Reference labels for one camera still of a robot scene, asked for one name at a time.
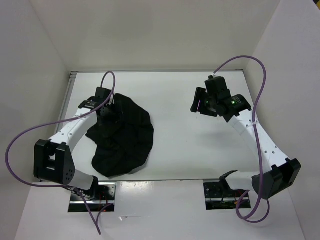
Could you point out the black skirt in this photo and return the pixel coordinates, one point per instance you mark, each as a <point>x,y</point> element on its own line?
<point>124,147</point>

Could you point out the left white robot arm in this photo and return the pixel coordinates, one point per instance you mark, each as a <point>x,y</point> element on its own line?
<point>53,160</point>

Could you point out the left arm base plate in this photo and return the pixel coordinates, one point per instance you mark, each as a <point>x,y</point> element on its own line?
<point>101,200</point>

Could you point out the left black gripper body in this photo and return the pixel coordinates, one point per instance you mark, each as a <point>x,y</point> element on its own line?
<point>111,116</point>

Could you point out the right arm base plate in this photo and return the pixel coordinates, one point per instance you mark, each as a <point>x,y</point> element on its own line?
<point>217,199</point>

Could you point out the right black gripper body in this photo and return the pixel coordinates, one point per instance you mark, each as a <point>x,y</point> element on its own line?
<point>208,108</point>

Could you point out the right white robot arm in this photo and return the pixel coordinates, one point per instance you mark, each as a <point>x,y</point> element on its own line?
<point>277,171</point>

